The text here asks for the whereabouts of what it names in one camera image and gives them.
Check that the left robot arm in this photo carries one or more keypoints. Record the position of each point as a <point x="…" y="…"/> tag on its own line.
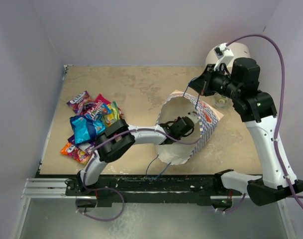
<point x="117" y="139"/>

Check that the orange snack bag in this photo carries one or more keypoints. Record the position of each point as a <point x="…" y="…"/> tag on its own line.
<point x="75" y="153"/>

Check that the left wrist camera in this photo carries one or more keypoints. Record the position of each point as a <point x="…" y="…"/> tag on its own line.
<point x="193" y="116"/>

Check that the teal snack packet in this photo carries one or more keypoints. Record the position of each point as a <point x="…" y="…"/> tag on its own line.
<point x="85" y="130"/>

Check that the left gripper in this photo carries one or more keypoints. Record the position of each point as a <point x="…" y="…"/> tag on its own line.
<point x="178" y="119"/>

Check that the clear plastic lid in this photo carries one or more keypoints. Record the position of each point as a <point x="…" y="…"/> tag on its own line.
<point x="220" y="101"/>

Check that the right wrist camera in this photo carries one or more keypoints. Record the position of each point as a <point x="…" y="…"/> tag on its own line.
<point x="224" y="55"/>

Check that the purple chocolate bar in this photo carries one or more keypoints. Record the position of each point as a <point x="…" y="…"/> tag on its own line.
<point x="72" y="140"/>

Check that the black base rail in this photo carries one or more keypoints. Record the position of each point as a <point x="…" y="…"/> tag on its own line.
<point x="202" y="190"/>

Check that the green Fox's candy bag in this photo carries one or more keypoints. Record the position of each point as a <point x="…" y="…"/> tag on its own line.
<point x="113" y="116"/>

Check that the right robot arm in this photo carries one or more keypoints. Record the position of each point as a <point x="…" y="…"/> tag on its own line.
<point x="257" y="110"/>

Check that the red Real crisps bag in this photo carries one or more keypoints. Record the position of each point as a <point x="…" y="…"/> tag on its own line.
<point x="99" y="99"/>

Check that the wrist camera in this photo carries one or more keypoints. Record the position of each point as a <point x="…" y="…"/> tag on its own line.
<point x="224" y="55"/>
<point x="193" y="116"/>

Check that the purple Skittles packet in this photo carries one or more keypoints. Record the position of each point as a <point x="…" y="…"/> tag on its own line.
<point x="81" y="103"/>

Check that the blue M&M's packet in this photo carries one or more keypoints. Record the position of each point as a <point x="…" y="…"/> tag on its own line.
<point x="95" y="112"/>

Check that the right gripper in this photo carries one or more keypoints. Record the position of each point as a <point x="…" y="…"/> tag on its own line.
<point x="203" y="83"/>

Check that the checkered paper bag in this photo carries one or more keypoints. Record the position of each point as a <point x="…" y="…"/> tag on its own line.
<point x="178" y="104"/>

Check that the white cylindrical container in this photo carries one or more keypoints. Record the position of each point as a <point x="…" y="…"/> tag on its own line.
<point x="239" y="50"/>

